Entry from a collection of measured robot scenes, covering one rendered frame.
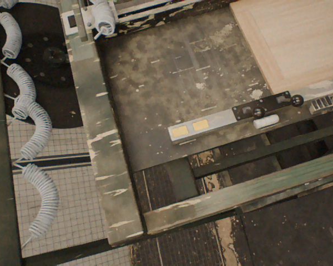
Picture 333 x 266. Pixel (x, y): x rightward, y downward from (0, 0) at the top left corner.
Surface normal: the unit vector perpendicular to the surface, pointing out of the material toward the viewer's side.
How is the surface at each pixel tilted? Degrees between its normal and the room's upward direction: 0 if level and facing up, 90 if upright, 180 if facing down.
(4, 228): 90
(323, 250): 0
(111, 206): 56
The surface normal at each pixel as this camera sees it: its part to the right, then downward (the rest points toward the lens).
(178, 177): -0.05, -0.34
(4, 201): 0.48, -0.45
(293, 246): -0.83, 0.05
